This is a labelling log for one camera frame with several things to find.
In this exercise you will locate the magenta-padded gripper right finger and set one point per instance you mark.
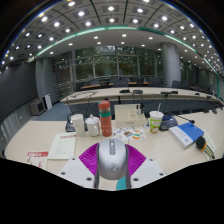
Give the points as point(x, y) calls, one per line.
point(136, 160)

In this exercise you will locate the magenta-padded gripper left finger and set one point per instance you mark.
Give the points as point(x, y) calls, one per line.
point(87, 159)

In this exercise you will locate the silver grey computer mouse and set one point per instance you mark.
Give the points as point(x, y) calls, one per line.
point(112, 160)

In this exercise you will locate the colourful sticker sheet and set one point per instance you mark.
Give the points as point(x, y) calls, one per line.
point(130, 134)

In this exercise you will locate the pale green paper document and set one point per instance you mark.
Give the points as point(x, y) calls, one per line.
point(62, 146)

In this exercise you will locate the white lidded mug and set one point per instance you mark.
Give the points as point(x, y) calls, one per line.
point(93, 126)

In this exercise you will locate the white paper cup stack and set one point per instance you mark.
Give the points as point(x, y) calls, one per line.
point(78, 126)

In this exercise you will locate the green and white paper cup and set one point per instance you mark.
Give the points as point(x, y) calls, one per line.
point(156, 122)

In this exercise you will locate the red thermos bottle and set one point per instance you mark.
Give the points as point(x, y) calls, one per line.
point(105, 120)

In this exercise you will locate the white cardboard box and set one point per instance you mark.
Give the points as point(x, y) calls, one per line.
point(128, 116)

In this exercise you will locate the red and white calendar sheet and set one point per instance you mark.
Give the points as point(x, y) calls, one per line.
point(37, 159)

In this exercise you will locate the blue and white book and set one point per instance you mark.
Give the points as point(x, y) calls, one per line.
point(186, 134)

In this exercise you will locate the long curved conference desk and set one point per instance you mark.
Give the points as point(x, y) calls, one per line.
point(146, 95)

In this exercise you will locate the white standing panel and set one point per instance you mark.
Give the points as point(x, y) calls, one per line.
point(48, 102)

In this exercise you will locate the grey box appliance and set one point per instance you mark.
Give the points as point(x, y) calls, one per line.
point(37, 107)

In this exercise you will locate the pale green notebook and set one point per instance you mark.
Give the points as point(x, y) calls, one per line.
point(210, 141)

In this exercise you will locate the dark office chairs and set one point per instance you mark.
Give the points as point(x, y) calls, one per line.
point(121, 81)

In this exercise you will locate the ceiling lights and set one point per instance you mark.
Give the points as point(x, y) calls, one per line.
point(111, 8)

